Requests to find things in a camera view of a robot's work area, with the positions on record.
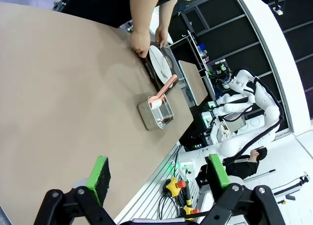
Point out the seated person in black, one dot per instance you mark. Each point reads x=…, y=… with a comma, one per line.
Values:
x=242, y=167

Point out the person's left hand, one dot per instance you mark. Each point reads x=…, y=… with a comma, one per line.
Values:
x=162, y=36

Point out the person in black t-shirt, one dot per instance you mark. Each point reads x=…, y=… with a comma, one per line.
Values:
x=102, y=7

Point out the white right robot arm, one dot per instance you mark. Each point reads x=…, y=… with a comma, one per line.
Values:
x=261, y=95

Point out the white round plate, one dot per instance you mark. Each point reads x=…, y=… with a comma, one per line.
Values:
x=156, y=61

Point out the person's right forearm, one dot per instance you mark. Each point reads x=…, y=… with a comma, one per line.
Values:
x=144, y=12

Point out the pink lint roller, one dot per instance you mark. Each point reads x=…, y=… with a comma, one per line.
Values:
x=166, y=86

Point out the stainless steel rectangular container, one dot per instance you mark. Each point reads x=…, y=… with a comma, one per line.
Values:
x=146, y=115

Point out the person's right hand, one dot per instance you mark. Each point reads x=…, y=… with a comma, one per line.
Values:
x=140, y=44

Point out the person's left forearm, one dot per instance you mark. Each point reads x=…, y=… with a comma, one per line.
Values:
x=167, y=14

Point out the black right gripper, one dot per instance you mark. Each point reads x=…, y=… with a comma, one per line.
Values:
x=221, y=75

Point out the yellow emergency stop button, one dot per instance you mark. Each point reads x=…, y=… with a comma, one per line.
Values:
x=173, y=186
x=190, y=211

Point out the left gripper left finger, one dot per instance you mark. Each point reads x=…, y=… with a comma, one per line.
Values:
x=95, y=176

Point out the brown topped side table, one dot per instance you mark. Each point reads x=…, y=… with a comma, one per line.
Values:
x=193, y=83

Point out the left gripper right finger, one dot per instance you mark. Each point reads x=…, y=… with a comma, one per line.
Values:
x=218, y=171

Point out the dark brown serving tray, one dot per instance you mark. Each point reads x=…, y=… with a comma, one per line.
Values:
x=149, y=68

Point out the metal shelf rack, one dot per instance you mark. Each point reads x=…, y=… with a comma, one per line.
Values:
x=198, y=51

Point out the black tripod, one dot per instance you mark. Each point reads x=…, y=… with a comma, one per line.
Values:
x=293, y=184

